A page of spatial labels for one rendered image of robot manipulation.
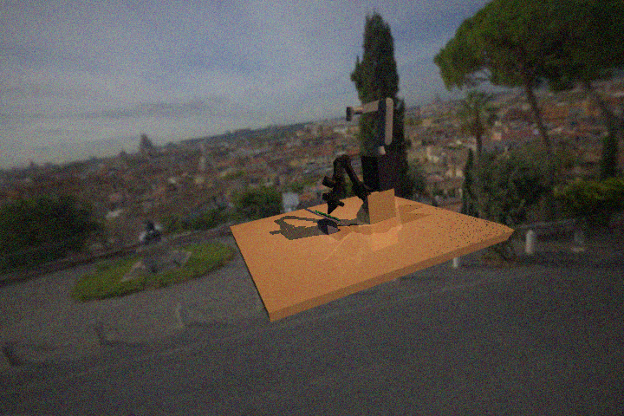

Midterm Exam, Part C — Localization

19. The pale mauve switch panel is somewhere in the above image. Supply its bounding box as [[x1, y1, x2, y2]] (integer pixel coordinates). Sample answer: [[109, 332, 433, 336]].
[[304, 208, 348, 235]]

